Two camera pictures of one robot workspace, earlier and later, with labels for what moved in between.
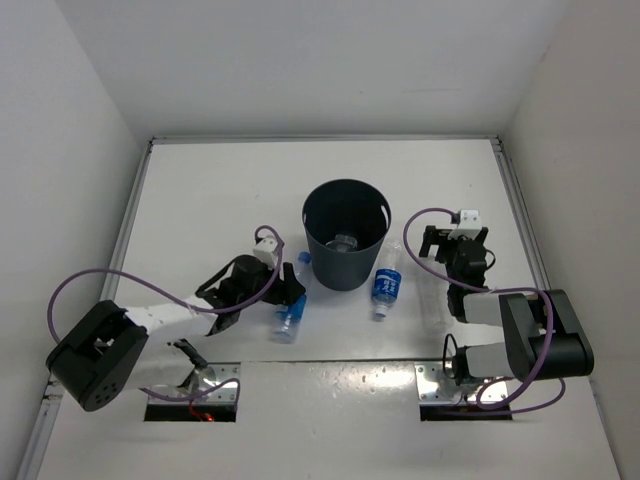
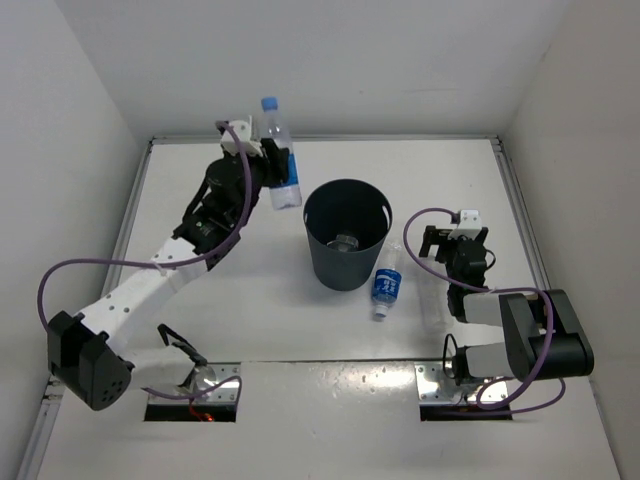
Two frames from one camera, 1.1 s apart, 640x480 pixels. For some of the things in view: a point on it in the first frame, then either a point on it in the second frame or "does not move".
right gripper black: (437, 238) does not move
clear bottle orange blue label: (343, 243) does not move
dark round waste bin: (346, 221) does not move
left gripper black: (287, 291) → (276, 157)
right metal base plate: (432, 386) does not move
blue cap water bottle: (287, 319) → (287, 196)
